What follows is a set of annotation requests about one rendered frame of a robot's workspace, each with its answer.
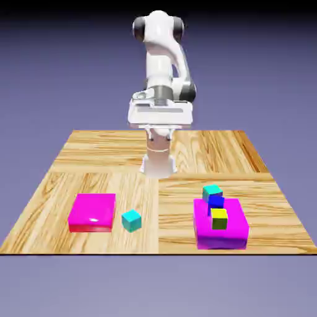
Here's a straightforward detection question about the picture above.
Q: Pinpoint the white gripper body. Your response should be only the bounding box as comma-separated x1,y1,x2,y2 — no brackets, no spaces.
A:
127,98,194,130

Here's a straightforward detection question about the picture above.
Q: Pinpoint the small cyan cube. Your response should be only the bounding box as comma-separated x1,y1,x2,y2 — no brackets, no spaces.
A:
202,184,224,203
121,209,142,233

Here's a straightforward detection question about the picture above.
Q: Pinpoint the small blue cube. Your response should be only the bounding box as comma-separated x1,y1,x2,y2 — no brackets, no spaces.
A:
207,195,225,216

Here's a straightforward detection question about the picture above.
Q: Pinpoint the small yellow cube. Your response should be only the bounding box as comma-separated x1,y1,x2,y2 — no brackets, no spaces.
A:
210,207,228,230

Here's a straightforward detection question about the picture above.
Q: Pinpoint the large pink box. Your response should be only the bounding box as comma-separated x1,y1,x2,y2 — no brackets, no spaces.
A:
67,193,116,233

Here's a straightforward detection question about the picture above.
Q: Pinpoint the large magenta box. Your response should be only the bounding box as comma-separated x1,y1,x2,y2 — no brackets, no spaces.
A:
193,198,250,250

